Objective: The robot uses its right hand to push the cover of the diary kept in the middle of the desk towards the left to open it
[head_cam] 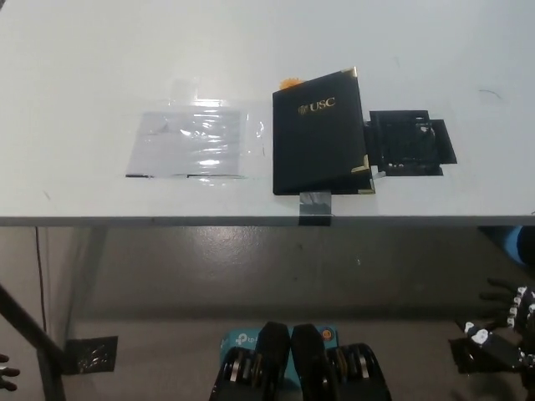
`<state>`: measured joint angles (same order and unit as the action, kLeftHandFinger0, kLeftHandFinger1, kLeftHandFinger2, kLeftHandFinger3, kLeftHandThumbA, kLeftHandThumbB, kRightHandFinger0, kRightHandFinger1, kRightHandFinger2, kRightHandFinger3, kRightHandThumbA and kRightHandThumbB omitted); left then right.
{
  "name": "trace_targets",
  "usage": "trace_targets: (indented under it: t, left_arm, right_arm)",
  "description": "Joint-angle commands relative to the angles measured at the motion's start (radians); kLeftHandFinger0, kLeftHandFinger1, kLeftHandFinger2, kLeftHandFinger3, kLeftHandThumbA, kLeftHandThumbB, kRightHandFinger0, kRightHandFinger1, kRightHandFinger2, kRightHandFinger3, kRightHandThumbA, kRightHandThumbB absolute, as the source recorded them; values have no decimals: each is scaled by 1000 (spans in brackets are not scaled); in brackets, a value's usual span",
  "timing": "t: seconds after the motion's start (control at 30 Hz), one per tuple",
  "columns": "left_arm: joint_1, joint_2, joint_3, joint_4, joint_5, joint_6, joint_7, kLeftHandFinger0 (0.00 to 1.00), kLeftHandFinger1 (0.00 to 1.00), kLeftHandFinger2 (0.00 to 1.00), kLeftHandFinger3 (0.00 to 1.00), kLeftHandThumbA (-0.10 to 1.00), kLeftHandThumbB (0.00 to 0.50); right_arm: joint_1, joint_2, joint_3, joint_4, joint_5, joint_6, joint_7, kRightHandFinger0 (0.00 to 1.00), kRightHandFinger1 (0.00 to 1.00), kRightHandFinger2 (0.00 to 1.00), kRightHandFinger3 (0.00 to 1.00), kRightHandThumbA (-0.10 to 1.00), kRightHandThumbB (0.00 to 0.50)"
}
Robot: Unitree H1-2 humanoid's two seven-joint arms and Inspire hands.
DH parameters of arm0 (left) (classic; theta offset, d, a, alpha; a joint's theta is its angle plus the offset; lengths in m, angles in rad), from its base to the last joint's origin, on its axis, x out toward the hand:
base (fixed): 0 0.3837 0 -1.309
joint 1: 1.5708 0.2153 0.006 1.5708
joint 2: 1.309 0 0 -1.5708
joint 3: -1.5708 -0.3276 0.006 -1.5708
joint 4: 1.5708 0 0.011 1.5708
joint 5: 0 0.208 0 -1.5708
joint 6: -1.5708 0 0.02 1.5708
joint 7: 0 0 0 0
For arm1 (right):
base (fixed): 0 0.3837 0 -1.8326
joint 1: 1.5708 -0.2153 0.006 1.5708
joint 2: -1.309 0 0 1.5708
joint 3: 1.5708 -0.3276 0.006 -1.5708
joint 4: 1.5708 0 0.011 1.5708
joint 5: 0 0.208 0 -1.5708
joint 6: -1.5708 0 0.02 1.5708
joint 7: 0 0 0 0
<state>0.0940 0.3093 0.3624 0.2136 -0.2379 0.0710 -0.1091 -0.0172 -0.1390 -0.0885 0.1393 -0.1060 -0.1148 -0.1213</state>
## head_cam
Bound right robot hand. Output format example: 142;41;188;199
455;278;535;373

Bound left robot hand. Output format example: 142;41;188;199
0;353;22;392

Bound black USC diary gold corners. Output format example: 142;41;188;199
271;65;376;196

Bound black floor tape patch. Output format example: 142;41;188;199
65;335;119;374
447;336;495;374

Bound black slanted stand bar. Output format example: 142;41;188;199
0;283;71;401

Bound blue round object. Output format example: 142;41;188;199
502;226;535;268

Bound white table leg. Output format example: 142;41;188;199
63;227;108;340

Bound grey tape strip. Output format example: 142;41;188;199
298;192;334;227

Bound teal tp-link box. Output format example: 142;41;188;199
219;325;339;377

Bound clear plastic sheet over paper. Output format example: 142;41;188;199
124;77;269;181

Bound thin dark hanging cable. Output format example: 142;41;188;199
34;227;48;335

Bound black printed frame fixture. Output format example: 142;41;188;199
362;109;459;177

